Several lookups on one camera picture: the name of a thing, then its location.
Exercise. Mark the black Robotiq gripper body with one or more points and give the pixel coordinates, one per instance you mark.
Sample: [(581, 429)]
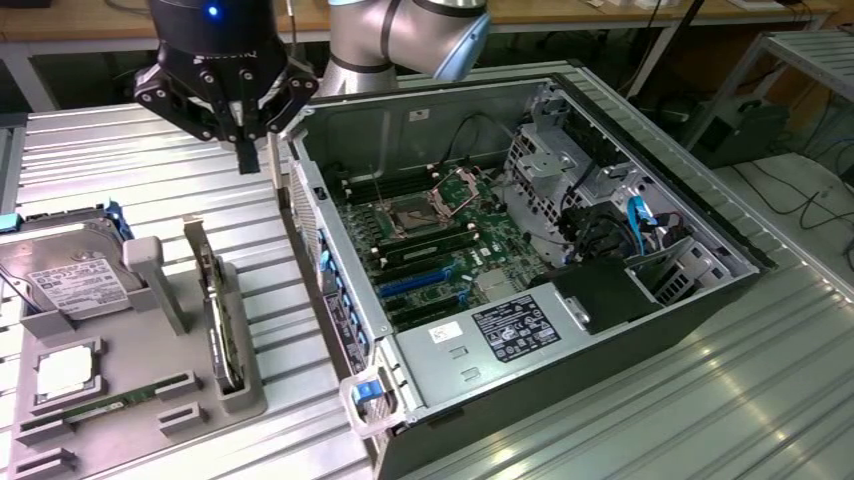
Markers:
[(214, 30)]

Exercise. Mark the black low-profile graphics card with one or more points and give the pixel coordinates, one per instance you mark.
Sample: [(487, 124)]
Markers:
[(221, 320)]

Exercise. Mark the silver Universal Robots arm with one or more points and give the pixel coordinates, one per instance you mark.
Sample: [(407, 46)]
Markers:
[(361, 30)]

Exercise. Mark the empty black RAM slot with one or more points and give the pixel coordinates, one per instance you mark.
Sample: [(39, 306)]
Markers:
[(390, 181), (395, 192)]

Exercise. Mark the thin socket locking lever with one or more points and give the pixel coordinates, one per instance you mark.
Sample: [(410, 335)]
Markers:
[(378, 185)]

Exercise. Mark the blue disk caddy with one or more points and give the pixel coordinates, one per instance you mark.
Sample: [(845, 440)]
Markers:
[(119, 220)]

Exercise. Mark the CPU socket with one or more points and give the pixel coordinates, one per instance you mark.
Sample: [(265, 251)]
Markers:
[(414, 217)]

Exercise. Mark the open metal socket cover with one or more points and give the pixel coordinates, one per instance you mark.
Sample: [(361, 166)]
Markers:
[(461, 192)]

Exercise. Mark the silver hard disk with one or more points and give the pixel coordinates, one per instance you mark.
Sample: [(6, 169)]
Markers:
[(74, 280)]

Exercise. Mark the metal disk bay cage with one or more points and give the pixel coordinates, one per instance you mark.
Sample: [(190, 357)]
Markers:
[(544, 190)]

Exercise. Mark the green motherboard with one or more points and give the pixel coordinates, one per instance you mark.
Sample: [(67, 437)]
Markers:
[(497, 250)]

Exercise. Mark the silver chipset heatsink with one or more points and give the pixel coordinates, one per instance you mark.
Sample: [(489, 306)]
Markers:
[(502, 284)]

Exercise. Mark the grey parts rack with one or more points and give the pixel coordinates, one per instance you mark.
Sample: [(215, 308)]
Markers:
[(134, 360)]

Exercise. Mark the silver CPU chip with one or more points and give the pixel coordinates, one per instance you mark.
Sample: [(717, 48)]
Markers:
[(63, 372)]

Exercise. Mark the green RAM stick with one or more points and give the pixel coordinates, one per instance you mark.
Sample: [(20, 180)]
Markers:
[(127, 397)]

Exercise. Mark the grey power supply unit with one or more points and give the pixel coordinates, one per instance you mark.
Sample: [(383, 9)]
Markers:
[(454, 370)]

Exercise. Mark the blue case latch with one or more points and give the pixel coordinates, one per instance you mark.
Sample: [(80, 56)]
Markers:
[(366, 391)]

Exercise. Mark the black box on floor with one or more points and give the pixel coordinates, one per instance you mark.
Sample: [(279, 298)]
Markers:
[(748, 135)]

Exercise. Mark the open black PC case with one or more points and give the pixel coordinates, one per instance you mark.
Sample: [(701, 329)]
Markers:
[(601, 360)]

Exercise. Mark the metal slat side table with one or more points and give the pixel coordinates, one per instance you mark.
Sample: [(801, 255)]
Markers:
[(814, 55)]

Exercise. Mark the wooden desk with white frame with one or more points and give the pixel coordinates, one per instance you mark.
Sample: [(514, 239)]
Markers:
[(67, 22)]

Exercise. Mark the grey metal frame piece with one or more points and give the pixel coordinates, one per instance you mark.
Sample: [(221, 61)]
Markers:
[(10, 155)]

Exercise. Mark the black plastic air duct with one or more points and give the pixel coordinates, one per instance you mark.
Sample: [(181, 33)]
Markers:
[(601, 295)]

